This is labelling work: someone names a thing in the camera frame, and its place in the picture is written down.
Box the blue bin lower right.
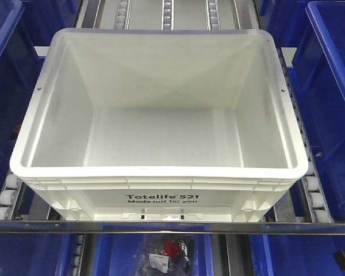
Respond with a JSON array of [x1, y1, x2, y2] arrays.
[[250, 235, 345, 275]]

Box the bagged parts with red piece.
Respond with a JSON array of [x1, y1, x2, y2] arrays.
[[135, 234, 195, 275]]

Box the white plastic tote bin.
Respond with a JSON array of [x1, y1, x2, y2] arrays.
[[10, 28, 308, 222]]

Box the blue bin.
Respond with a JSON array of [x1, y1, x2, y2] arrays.
[[0, 233, 77, 275], [91, 233, 214, 275], [250, 235, 345, 275]]

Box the blue bin lower middle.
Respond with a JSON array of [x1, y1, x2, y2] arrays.
[[91, 233, 214, 275]]

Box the blue bin lower left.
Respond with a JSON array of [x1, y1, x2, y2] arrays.
[[0, 233, 77, 275]]

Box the blue bin left shelf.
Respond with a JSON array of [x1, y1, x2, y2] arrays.
[[0, 1, 40, 192]]

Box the metal shelf front rail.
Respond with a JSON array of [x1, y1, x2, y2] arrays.
[[0, 220, 345, 235]]

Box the blue bin right shelf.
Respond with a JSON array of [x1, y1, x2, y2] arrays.
[[292, 1, 345, 220]]

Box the left roller track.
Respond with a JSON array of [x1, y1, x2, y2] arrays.
[[0, 172, 24, 220]]

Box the right roller track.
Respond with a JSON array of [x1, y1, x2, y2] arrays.
[[277, 48, 334, 224]]

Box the blue bin shelf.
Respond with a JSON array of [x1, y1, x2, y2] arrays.
[[292, 1, 345, 220], [0, 1, 40, 192]]

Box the roller track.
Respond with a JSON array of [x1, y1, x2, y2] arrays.
[[0, 172, 24, 220], [277, 48, 334, 224]]

